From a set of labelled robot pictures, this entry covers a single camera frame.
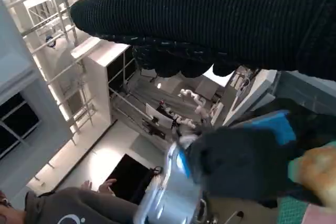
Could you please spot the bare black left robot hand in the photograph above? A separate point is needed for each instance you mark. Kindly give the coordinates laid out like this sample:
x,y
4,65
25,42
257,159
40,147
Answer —
x,y
309,129

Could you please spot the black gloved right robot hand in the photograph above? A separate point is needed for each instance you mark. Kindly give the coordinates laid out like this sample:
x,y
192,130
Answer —
x,y
210,14

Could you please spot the round bread bun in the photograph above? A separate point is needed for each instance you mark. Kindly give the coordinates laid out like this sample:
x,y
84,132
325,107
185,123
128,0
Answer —
x,y
320,171

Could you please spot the pink bowl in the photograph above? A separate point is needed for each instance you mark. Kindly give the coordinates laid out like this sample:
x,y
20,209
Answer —
x,y
321,214

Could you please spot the green cutting mat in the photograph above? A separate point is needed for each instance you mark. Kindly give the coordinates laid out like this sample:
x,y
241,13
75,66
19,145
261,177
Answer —
x,y
291,209

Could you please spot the white shelf cabinet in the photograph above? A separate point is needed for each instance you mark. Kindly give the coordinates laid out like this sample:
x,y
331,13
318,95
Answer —
x,y
99,77

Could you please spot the black rectangular panel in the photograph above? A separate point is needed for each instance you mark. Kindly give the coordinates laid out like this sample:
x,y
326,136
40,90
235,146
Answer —
x,y
130,176

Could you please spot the person in beige trousers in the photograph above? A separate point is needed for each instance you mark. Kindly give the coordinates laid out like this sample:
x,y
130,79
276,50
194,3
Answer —
x,y
65,208

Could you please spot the white metal scaffold frame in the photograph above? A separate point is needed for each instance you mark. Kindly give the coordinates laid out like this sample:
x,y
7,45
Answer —
x,y
63,30

